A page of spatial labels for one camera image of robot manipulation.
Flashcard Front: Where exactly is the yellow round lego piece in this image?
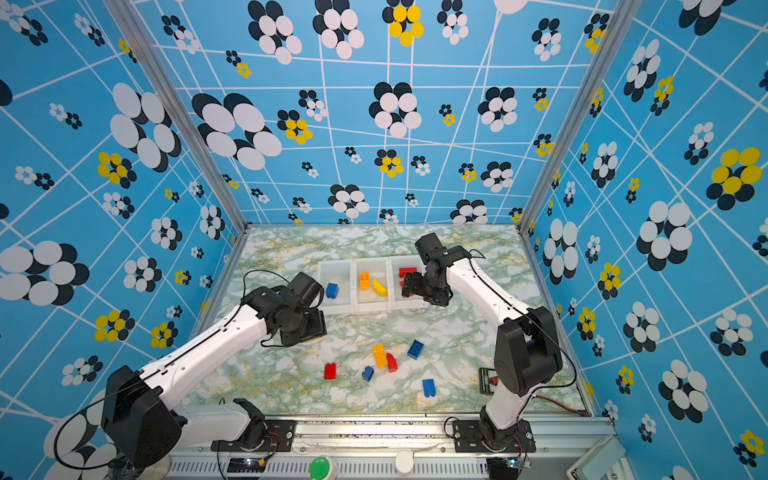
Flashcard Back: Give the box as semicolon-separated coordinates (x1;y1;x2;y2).
373;279;388;297

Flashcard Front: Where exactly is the blue square lego brick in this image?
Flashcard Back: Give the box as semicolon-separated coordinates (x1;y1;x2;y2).
407;340;424;360

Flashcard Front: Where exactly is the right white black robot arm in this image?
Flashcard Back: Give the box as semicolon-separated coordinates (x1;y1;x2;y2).
403;233;563;451

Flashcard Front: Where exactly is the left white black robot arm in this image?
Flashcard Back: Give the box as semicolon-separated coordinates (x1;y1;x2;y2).
101;272;327;470

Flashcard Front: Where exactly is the right white plastic bin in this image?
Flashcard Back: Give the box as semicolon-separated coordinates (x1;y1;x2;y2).
388;255;427;310

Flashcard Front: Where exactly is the small red lego brick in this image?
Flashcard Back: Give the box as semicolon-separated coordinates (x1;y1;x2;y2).
324;363;337;380

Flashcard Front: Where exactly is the left white plastic bin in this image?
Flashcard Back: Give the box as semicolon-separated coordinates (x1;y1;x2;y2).
316;260;355;315

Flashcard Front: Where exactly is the yellow long lego brick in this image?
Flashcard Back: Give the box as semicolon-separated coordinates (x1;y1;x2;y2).
372;345;388;368

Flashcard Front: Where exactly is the small blue lego brick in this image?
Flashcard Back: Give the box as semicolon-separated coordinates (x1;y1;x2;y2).
362;366;375;382

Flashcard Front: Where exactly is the red curved lego brick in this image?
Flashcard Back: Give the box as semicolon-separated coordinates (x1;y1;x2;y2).
386;353;398;373

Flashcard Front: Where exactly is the blue lego brick front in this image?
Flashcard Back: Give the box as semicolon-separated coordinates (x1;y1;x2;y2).
422;379;436;398

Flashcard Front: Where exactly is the green push button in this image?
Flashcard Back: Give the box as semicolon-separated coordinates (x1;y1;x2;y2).
309;456;332;480

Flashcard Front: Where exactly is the white round knob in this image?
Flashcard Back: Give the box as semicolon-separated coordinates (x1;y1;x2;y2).
395;450;415;476

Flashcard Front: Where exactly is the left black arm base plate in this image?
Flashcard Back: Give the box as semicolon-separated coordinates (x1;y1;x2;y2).
210;419;297;454

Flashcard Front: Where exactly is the aluminium front rail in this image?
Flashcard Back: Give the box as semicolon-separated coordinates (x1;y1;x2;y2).
166;414;634;479

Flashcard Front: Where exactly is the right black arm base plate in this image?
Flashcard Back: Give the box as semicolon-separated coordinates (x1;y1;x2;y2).
451;420;537;456

